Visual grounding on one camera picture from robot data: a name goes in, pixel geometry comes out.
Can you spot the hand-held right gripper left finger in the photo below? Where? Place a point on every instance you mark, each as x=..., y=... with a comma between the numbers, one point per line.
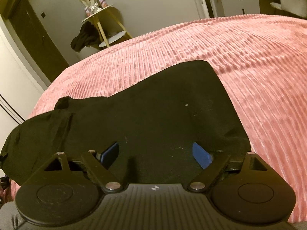
x=109, y=153

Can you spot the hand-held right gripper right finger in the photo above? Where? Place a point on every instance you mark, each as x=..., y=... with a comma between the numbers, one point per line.
x=201, y=155

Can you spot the black pants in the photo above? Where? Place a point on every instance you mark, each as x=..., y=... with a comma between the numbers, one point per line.
x=156, y=115

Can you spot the pink ribbed blanket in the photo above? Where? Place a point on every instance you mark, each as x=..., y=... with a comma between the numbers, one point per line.
x=263, y=76

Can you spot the dark clothes heap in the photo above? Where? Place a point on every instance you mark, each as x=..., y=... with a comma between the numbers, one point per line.
x=84, y=38

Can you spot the person's grey clothing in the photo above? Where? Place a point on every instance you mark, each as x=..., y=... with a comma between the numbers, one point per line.
x=8, y=218

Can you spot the two-tier round side table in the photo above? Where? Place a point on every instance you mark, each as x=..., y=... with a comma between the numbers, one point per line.
x=109, y=28

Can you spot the brown wooden door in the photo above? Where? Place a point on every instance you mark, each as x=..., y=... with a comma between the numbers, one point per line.
x=40, y=38

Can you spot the small pink-label jar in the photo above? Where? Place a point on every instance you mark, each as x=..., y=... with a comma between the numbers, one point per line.
x=104, y=3
x=86, y=11

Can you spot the grey drawer cabinet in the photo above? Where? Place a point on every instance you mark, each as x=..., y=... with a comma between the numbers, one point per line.
x=237, y=3

